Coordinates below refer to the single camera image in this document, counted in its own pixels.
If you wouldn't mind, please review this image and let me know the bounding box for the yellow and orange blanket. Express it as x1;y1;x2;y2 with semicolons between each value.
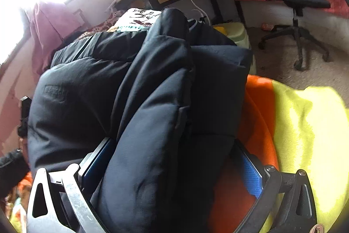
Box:
5;75;349;233

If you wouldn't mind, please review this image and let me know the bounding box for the green plastic potty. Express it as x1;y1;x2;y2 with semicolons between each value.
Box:
213;21;257;75

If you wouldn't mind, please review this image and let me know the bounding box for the navy padded jacket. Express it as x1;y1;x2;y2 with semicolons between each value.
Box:
27;8;253;233

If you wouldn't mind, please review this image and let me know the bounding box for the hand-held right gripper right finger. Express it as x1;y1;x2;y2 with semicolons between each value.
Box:
232;140;318;233

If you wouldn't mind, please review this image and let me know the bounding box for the pink curtain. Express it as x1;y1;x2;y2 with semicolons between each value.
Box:
29;1;92;72

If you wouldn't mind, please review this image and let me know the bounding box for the person's left forearm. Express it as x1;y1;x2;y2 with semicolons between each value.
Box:
0;138;30;197

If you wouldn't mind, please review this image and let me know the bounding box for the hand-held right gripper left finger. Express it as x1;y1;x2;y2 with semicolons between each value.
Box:
26;137;118;233

